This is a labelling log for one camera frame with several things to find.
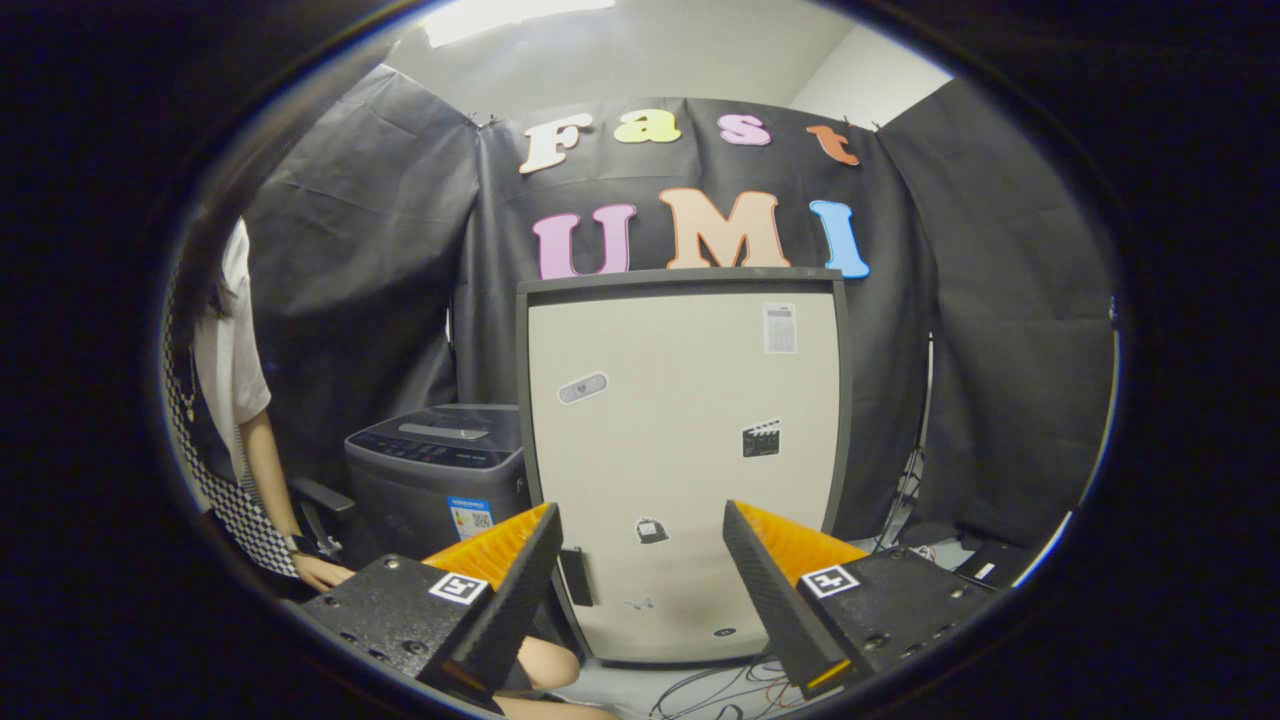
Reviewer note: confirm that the black office chair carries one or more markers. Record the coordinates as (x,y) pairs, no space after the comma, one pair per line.
(320,495)

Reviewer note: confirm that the person's bare leg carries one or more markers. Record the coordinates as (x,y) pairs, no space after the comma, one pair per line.
(555,665)

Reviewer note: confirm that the black floor equipment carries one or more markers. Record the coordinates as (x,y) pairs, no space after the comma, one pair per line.
(1010,560)

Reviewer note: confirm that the black backdrop cloth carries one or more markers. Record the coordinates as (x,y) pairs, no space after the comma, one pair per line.
(1000,350)

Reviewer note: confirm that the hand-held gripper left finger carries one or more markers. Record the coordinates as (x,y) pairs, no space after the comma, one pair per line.
(515,590)

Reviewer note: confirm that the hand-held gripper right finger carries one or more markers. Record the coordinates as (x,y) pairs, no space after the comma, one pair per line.
(768,590)

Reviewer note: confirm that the beige cabinet with dark frame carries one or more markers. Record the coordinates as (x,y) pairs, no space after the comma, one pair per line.
(680,400)

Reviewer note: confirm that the grey washing machine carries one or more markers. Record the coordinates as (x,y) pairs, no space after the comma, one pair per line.
(410,500)

